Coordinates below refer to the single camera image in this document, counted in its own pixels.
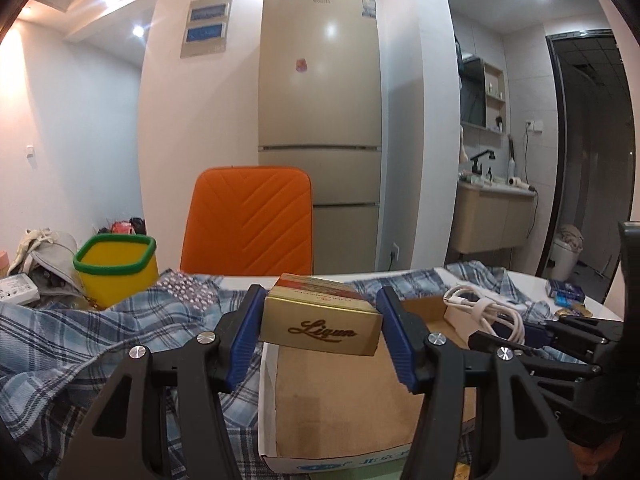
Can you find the wall power outlet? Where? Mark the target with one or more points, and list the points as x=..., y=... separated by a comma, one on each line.
x=394, y=252

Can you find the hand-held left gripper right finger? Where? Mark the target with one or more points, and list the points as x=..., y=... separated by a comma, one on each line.
x=400, y=342

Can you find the red fridge sticker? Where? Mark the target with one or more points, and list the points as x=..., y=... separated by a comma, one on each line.
x=301, y=65

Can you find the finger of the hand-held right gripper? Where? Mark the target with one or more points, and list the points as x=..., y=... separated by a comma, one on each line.
x=575, y=335
x=550, y=361

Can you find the black faucet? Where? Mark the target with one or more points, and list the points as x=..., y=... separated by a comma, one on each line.
x=477, y=165

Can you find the white trash bin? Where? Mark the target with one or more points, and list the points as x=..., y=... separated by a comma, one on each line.
x=565, y=255

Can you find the yellow bin with green rim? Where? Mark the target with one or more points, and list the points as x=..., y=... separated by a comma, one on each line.
x=117, y=280

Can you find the cardboard box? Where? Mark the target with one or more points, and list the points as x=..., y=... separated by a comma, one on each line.
x=330, y=400

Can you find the sequined fabric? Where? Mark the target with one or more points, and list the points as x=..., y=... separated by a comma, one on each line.
x=190, y=287

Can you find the grey bag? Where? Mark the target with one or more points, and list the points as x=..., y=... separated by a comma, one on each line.
x=50, y=260

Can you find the beige refrigerator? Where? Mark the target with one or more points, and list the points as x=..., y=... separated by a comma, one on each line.
x=320, y=110

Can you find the white hair dryer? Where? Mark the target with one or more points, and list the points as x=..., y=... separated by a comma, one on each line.
x=517, y=183

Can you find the black glass door frame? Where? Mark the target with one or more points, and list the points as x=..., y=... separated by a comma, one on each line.
x=552, y=160

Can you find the beige vanity cabinet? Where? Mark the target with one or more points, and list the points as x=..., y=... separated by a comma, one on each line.
x=495, y=220

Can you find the white device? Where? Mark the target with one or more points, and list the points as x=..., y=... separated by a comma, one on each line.
x=17, y=290

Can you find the mirror cabinet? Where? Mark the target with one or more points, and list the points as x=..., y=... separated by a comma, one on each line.
x=472, y=92

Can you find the orange chair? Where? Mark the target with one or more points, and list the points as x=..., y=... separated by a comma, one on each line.
x=250, y=220

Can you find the open wall shelf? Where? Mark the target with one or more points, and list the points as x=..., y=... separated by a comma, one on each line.
x=495, y=97

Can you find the gold cigarette box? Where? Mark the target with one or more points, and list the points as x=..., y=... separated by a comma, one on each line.
x=320, y=325

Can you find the white bottle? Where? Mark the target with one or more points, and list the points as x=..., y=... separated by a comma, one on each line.
x=511, y=170

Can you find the bathroom wall socket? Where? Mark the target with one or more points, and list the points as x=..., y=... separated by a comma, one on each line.
x=534, y=126

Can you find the blue plaid cloth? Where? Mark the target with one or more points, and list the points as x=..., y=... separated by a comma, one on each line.
x=60, y=340

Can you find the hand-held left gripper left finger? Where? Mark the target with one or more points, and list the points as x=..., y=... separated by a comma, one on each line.
x=245, y=332

